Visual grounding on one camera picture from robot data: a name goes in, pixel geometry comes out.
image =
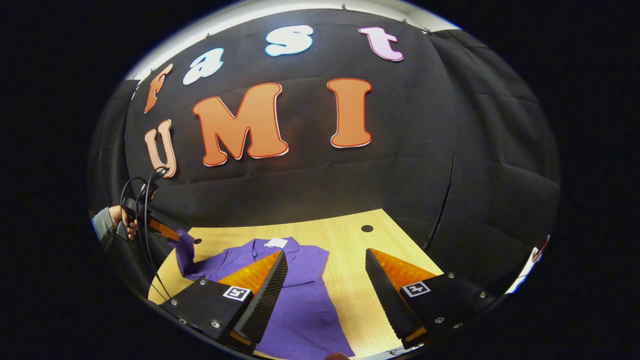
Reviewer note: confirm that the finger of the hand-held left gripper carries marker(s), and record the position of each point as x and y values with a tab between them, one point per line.
162	229

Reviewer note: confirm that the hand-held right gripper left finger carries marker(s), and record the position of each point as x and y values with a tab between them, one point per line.
265	305

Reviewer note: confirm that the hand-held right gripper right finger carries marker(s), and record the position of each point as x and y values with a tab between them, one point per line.
392	310

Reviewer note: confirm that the purple shirt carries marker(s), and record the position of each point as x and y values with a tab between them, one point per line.
300	310

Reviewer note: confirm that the black backdrop cloth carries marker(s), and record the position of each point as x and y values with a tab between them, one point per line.
350	180

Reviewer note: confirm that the white and red object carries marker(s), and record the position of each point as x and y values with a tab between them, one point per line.
525	270

